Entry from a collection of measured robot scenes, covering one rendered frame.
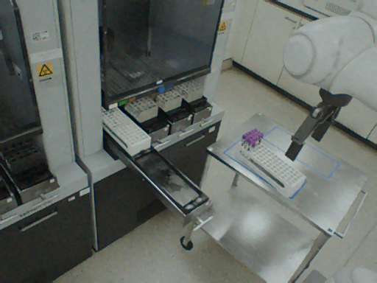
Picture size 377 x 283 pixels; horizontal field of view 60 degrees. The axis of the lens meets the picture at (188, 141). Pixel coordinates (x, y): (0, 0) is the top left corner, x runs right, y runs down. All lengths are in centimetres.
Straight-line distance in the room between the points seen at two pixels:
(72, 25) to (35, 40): 12
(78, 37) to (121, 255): 129
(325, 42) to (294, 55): 5
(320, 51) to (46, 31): 80
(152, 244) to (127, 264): 19
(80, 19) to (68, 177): 62
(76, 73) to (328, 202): 107
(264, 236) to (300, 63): 141
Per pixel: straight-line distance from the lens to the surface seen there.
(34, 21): 109
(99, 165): 144
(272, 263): 183
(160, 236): 209
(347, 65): 61
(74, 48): 117
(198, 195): 126
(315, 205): 139
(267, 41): 360
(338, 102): 83
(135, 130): 141
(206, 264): 204
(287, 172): 137
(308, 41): 59
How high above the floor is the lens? 176
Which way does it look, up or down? 41 degrees down
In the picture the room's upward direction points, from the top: 11 degrees clockwise
